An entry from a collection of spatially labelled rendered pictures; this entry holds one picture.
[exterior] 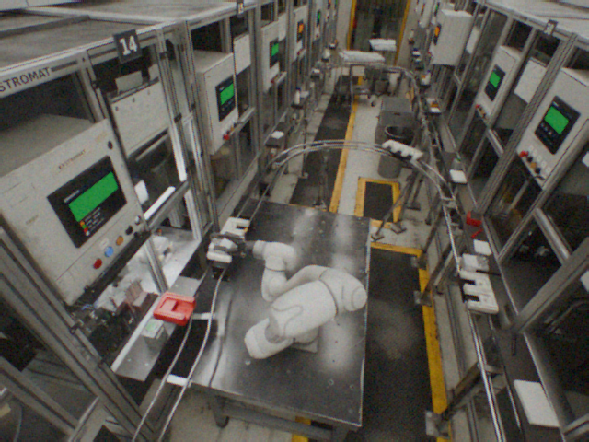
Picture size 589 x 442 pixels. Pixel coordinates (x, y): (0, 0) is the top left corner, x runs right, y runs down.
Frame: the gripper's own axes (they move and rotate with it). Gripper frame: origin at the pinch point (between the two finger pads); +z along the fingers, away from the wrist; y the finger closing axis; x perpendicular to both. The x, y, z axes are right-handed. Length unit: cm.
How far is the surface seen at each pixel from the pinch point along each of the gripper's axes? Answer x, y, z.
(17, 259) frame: 66, 50, 21
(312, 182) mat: -237, -111, -16
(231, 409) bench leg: 46, -87, -17
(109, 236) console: 39, 34, 20
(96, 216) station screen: 42, 46, 18
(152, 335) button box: 50, -10, 9
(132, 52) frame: -1, 86, 21
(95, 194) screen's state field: 39, 53, 18
